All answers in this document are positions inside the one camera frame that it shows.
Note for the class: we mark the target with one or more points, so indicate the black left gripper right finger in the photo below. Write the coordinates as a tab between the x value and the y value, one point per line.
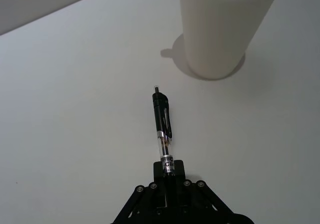
197	196

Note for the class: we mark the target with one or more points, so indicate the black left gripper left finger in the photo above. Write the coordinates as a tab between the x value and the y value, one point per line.
146	196

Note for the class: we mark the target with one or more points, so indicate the black clear retractable pen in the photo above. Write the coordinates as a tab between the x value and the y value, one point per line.
161	113

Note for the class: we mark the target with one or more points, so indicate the white plastic cup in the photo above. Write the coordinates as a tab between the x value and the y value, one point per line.
220	31

